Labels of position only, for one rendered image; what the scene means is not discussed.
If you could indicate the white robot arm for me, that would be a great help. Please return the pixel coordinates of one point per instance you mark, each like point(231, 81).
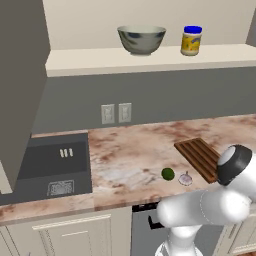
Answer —
point(203, 210)

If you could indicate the green lime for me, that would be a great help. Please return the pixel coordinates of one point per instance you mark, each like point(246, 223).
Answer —
point(168, 174)

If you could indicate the cream cabinet shelf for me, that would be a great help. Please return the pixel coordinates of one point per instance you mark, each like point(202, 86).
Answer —
point(150, 59)

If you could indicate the brown wooden cutting board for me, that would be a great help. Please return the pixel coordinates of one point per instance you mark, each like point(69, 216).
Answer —
point(199, 156)

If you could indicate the pale garlic bulb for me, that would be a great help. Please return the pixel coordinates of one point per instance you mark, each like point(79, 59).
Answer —
point(185, 179)

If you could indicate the grey patterned bowl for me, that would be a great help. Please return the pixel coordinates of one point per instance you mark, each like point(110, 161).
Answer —
point(141, 39)

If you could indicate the grey cabinet door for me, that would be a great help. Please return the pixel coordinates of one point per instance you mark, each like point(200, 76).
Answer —
point(20, 86)

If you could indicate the cream base cabinet door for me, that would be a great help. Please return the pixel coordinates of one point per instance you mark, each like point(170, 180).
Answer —
point(240, 238)
point(71, 235)

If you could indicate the dark grey sink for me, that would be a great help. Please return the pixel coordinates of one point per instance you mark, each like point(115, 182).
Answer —
point(55, 168)

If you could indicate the grey dishwasher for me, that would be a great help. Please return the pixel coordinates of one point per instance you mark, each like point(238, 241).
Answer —
point(148, 230)

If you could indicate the yellow jar with blue lid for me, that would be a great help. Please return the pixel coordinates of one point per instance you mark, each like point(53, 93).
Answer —
point(191, 41)

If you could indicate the white wall outlet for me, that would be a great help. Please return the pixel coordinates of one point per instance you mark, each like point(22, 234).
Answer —
point(125, 112)
point(107, 114)

